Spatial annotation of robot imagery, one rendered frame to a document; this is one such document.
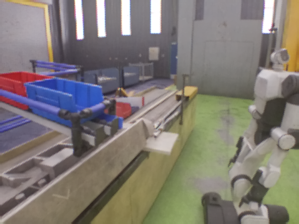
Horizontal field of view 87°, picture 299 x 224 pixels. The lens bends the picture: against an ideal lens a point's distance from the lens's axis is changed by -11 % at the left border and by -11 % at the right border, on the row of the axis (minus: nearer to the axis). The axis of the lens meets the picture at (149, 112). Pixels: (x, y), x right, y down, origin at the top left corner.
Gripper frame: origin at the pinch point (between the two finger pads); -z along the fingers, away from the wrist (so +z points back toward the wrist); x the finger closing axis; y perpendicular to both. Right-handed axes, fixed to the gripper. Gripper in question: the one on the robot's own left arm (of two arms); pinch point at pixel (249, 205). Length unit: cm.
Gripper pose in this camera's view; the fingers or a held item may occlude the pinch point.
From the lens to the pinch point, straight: 132.0
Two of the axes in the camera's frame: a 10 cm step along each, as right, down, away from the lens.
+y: -2.3, 3.1, -9.2
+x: -9.5, -2.6, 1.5
